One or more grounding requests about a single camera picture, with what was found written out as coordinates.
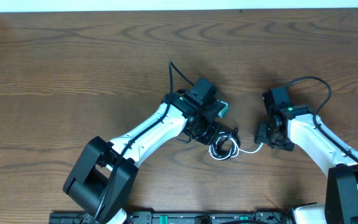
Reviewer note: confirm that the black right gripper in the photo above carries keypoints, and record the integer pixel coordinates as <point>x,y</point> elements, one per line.
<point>268,135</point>

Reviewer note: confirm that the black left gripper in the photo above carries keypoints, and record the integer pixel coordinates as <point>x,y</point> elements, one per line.
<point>208,135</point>

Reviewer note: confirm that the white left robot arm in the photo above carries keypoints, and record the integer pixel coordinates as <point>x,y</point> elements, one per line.
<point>104,173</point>

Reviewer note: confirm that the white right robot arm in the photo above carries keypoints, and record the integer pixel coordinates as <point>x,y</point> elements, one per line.
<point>289,126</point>

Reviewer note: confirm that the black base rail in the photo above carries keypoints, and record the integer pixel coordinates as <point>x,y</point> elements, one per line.
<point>143,217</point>

